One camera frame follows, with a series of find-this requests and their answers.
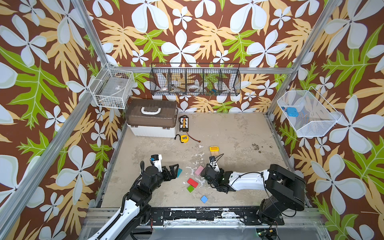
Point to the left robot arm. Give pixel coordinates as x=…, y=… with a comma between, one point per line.
x=135, y=208

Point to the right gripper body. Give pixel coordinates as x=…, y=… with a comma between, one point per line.
x=212, y=174

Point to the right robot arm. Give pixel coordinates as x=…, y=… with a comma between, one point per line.
x=284, y=189

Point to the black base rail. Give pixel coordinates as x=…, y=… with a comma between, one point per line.
x=247, y=215

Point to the white wire basket left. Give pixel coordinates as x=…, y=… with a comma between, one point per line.
x=111, y=88

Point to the black orange battery charger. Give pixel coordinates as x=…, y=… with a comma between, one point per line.
x=184, y=123

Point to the yellow tape measure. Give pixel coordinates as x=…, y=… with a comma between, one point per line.
x=182, y=138

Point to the blue object in basket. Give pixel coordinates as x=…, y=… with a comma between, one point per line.
x=292, y=112

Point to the blue block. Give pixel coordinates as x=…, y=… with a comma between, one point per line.
x=204, y=199

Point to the green block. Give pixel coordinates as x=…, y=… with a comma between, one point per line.
x=190, y=188

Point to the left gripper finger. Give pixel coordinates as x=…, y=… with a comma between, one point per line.
x=142, y=167
x=170, y=173

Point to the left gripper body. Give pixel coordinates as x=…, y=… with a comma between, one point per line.
x=159, y=177

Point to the brown lid tool box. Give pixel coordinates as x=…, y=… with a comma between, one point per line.
x=152, y=118

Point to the teal wedge block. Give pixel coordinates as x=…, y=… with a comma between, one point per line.
x=179, y=172

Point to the pink block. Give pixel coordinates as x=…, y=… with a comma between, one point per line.
x=199, y=170

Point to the white mesh basket right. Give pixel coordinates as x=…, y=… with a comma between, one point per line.
x=316, y=115

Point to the black wire basket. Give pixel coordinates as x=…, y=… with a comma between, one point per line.
x=202, y=79

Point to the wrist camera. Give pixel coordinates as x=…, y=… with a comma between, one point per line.
x=156, y=161
x=213, y=163

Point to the yellow red striped block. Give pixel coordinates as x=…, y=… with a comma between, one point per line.
x=214, y=148

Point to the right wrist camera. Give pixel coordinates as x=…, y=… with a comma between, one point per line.
x=213, y=163

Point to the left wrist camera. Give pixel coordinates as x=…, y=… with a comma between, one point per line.
x=156, y=161

